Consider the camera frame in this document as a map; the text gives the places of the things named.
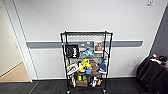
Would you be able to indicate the yellow plush toy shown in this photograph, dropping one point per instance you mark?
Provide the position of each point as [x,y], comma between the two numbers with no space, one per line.
[84,64]

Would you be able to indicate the black white red packet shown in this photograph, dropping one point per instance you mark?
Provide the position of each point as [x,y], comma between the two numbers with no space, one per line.
[72,81]

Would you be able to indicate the small light blue box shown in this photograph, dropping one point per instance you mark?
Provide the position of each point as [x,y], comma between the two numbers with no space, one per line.
[88,71]

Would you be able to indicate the long grey wall band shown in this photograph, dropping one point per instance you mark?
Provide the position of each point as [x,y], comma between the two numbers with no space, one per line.
[46,44]

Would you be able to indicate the small green packet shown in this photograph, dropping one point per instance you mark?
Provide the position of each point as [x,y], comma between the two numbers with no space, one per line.
[84,78]

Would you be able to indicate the black white yellow packet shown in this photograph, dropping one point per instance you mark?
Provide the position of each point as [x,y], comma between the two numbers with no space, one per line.
[95,81]

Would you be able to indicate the white and red snack bag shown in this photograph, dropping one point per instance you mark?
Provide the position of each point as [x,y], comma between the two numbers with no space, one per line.
[72,69]

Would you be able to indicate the white door frame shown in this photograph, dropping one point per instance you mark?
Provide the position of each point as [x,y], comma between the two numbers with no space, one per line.
[24,56]

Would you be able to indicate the small yellow packet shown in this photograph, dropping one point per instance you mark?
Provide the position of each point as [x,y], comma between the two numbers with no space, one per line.
[80,78]

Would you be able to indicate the black bag with white print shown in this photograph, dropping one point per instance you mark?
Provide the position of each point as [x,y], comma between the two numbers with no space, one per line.
[72,51]

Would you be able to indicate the black chair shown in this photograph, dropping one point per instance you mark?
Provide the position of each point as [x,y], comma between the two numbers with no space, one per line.
[153,75]

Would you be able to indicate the wide tan cardboard box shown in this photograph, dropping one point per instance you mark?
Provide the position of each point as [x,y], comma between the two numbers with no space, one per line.
[81,83]

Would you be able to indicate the small white wall device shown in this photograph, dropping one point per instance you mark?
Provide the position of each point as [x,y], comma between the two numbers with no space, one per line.
[150,2]

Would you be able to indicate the dark blue shark toy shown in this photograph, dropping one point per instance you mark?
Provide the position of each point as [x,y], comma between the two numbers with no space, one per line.
[103,65]

